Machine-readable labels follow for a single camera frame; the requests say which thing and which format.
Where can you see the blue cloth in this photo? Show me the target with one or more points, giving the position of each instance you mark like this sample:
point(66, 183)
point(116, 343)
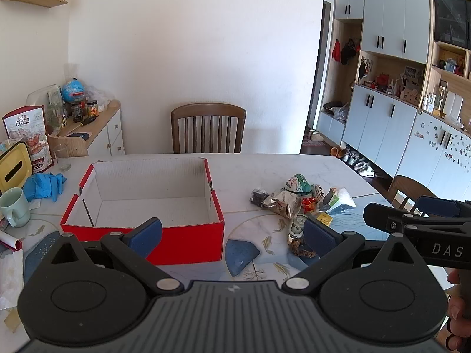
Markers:
point(40, 185)

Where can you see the person's right hand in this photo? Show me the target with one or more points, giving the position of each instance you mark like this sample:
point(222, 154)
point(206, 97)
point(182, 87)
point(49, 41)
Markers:
point(456, 309)

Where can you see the dark jar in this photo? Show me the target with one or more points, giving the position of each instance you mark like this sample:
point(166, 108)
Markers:
point(77, 112)

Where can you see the orange snack packet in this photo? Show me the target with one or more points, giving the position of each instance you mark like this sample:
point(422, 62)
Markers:
point(309, 202)

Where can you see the green haired painted face ornament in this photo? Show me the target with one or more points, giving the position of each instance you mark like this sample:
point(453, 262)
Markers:
point(294, 184)

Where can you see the black hanging bag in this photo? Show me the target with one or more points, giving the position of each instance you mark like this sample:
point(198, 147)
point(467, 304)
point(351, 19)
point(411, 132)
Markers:
point(347, 53)

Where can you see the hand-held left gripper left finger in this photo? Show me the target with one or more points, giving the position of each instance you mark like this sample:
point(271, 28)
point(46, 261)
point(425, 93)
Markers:
point(147, 233)

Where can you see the crumpled white paper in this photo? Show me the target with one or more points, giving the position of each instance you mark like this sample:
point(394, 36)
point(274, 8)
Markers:
point(11, 279)

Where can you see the mint green mug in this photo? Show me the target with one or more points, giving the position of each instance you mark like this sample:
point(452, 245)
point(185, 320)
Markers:
point(13, 204)

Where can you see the red label jar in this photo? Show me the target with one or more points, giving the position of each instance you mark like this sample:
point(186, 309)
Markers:
point(92, 109)

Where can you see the red hanging bag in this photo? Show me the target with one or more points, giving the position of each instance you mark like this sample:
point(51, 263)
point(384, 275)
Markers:
point(336, 49)

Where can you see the clear drinking glass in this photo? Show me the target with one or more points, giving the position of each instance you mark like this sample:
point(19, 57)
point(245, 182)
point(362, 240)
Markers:
point(61, 158)

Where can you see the dark candy packet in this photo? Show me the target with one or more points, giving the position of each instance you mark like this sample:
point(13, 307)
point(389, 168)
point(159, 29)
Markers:
point(259, 196)

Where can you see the brown wooden chair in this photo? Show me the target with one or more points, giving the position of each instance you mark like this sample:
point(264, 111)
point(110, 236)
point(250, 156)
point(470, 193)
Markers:
point(404, 184)
point(208, 108)

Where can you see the white plastic bag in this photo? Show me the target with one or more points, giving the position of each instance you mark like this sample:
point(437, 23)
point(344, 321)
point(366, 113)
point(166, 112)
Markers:
point(342, 198)

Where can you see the silver foil bag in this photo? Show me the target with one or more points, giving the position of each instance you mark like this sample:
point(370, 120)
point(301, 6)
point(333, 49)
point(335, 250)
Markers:
point(283, 200)

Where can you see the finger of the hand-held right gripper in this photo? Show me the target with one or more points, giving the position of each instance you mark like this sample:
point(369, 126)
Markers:
point(439, 206)
point(386, 218)

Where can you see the small yellow box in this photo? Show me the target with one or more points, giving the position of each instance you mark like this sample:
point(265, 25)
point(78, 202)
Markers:
point(324, 218)

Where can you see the white sideboard cabinet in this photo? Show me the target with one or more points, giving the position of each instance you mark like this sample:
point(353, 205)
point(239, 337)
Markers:
point(110, 136)

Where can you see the pair of beige slippers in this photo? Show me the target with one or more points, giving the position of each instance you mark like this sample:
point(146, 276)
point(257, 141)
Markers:
point(314, 136)

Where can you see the white wooden wall cabinet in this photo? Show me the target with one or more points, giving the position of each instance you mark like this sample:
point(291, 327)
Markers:
point(390, 18)

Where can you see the colourful puzzle cube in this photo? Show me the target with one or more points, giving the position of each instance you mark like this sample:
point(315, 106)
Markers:
point(64, 121)

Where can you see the yellow lid tissue box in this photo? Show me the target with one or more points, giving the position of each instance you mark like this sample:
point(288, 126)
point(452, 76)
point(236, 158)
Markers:
point(14, 169)

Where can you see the black yellow screwdriver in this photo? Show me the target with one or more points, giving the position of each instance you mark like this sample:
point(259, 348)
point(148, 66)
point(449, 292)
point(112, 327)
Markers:
point(86, 121)

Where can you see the clear plastic bag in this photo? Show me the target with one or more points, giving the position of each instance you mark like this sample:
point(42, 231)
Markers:
point(99, 97)

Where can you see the white cardboard box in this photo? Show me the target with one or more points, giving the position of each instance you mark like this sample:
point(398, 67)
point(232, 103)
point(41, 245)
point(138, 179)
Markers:
point(191, 242)

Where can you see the rolled white paper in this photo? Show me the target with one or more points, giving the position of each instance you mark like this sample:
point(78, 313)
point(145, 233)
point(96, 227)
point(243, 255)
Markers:
point(11, 241)

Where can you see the small teal yellow packet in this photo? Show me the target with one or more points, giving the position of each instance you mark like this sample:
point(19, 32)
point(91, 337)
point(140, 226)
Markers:
point(5, 146)

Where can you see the red white snack bag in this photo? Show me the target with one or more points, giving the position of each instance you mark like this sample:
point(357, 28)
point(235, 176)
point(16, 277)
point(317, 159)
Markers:
point(35, 143)

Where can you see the light wooden desk organizer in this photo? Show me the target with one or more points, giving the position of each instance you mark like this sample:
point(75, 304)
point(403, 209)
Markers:
point(70, 147)

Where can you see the blue globe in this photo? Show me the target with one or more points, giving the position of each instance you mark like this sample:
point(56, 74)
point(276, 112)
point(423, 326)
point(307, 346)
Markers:
point(73, 92)

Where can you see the row of shoes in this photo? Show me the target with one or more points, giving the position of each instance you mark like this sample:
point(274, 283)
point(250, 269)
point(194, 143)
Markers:
point(358, 163)

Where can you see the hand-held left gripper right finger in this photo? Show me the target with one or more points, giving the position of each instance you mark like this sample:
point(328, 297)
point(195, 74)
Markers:
point(320, 237)

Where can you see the blue mouse pad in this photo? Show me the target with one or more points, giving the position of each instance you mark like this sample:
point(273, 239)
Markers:
point(81, 136)

